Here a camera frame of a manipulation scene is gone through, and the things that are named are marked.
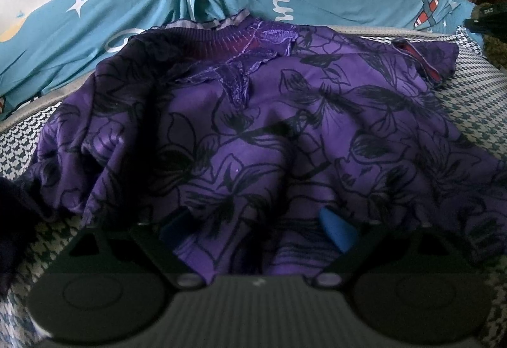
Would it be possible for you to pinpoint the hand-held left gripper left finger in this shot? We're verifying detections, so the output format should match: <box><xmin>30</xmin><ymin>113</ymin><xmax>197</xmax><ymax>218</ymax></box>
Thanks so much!
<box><xmin>59</xmin><ymin>209</ymin><xmax>207</xmax><ymax>289</ymax></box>

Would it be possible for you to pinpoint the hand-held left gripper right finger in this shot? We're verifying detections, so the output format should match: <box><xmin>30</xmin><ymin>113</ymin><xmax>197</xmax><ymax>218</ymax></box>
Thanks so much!
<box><xmin>315</xmin><ymin>207</ymin><xmax>462</xmax><ymax>289</ymax></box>

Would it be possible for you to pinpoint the purple floral garment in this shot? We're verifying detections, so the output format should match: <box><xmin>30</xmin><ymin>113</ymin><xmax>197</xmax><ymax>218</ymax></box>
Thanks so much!
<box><xmin>0</xmin><ymin>13</ymin><xmax>507</xmax><ymax>293</ymax></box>

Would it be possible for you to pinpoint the blue cartoon-print bed sheet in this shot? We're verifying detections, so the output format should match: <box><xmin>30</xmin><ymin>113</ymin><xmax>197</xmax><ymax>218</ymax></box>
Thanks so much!
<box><xmin>0</xmin><ymin>0</ymin><xmax>476</xmax><ymax>123</ymax></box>

